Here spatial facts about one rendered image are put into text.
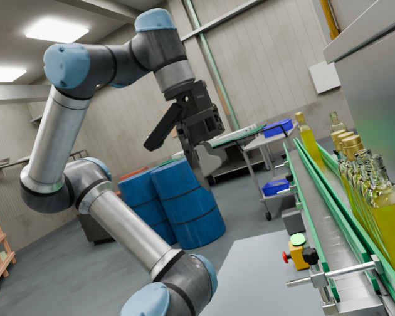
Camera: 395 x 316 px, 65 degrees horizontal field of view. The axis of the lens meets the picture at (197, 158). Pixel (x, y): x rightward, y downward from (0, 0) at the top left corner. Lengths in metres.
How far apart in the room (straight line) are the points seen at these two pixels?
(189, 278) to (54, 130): 0.44
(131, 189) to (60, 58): 3.55
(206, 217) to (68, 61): 3.22
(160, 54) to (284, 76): 6.50
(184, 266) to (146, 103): 7.44
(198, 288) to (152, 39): 0.55
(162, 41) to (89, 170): 0.44
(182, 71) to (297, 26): 6.57
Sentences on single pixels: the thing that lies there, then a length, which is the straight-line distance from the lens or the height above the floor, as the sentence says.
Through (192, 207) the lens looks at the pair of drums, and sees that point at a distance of 3.60.
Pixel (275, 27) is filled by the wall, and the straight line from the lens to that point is 7.18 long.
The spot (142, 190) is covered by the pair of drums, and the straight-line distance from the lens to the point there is 4.04.
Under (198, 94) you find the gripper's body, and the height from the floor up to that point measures 1.35.
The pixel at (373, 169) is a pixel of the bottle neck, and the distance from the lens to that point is 0.58.
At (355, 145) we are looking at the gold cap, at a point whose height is 1.15.
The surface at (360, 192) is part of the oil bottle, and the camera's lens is 0.65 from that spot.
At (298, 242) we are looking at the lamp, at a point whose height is 0.84.
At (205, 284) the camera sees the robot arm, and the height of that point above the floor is 0.94.
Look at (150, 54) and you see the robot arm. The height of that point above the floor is 1.46.
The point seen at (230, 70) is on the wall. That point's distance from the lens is 7.28.
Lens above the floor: 1.29
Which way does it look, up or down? 5 degrees down
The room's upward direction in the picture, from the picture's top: 22 degrees counter-clockwise
